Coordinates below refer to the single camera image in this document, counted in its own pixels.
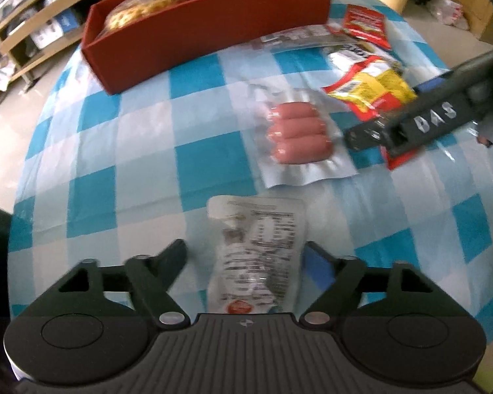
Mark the white green cake packet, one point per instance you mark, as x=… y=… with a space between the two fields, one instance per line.
x=343 y=57

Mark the blue white appliance box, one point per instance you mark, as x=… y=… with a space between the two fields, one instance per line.
x=56 y=27

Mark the vacuum packed sausages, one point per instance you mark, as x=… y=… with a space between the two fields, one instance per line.
x=292 y=138

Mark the white pouch with text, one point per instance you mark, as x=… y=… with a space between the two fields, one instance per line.
x=258 y=244

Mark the red ketchup style packet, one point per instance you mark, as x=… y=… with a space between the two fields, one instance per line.
x=366 y=24

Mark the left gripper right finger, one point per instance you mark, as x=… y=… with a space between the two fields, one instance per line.
x=338 y=279

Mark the waffle snack bag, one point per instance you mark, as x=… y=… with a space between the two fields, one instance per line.
x=130 y=11

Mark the red yellow snack bag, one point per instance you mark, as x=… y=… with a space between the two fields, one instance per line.
x=371 y=88

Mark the red cardboard box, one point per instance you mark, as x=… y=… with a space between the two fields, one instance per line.
x=183 y=32

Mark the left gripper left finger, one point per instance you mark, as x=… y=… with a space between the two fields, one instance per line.
x=150 y=278

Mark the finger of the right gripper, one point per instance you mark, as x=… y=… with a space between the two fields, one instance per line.
x=378 y=131
x=435 y=82

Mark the wooden tv stand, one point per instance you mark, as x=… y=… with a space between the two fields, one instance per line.
x=33 y=20

